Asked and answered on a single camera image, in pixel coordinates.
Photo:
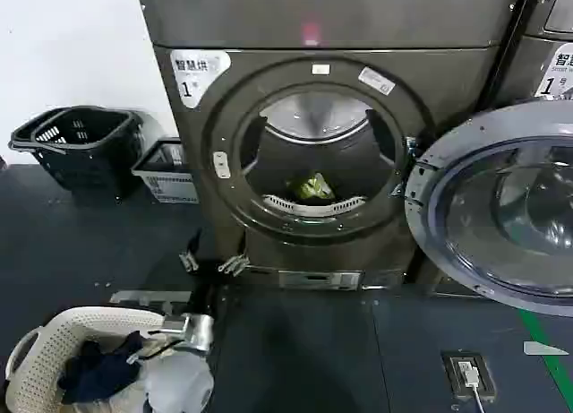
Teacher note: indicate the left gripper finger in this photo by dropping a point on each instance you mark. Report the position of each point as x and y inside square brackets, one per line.
[233, 265]
[190, 260]

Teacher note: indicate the dark navy garment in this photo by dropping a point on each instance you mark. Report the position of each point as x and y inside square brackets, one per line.
[100, 370]

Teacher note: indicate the round glass dryer door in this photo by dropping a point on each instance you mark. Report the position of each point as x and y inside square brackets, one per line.
[501, 216]

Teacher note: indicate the green cloth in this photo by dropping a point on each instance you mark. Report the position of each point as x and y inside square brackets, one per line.
[313, 186]

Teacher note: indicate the white plastic crate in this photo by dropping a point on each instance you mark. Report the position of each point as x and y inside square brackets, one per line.
[168, 184]

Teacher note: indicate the white perforated laundry basket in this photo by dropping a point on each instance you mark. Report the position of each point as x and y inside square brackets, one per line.
[40, 355]

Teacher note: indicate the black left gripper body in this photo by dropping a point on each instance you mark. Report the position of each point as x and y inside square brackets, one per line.
[207, 292]

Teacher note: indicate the grey dryer with open drum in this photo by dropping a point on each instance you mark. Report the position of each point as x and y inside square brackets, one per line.
[340, 86]

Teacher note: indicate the grey neighbouring dryer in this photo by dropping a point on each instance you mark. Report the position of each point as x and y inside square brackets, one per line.
[544, 50]

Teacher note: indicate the black plastic basket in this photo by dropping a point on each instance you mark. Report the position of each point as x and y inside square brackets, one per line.
[67, 162]
[130, 140]

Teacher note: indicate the black floor socket box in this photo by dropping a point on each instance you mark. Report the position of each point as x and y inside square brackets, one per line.
[470, 377]

